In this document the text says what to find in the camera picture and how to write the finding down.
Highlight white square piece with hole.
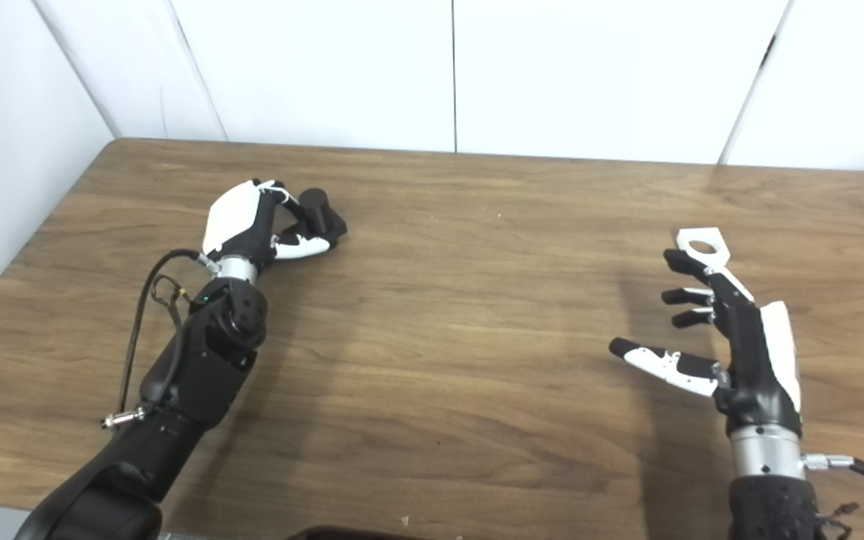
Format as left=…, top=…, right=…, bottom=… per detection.
left=676, top=227, right=733, bottom=269

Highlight thin wrist wires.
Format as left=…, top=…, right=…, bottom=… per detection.
left=814, top=501, right=860, bottom=540
left=151, top=274, right=193, bottom=331

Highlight dark robot torso edge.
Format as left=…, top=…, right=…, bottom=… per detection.
left=286, top=527, right=433, bottom=540

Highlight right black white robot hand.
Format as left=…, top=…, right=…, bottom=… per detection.
left=609, top=249, right=803, bottom=437

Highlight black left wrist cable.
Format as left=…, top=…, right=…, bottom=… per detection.
left=102, top=250, right=221, bottom=430

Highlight thin right wrist wires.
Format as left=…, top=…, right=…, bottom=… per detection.
left=814, top=501, right=860, bottom=540

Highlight black peg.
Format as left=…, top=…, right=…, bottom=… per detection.
left=293, top=188, right=348, bottom=250

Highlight thin left wrist wires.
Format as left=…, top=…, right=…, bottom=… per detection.
left=151, top=274, right=193, bottom=331

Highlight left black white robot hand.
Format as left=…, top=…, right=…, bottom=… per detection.
left=202, top=178, right=335, bottom=263

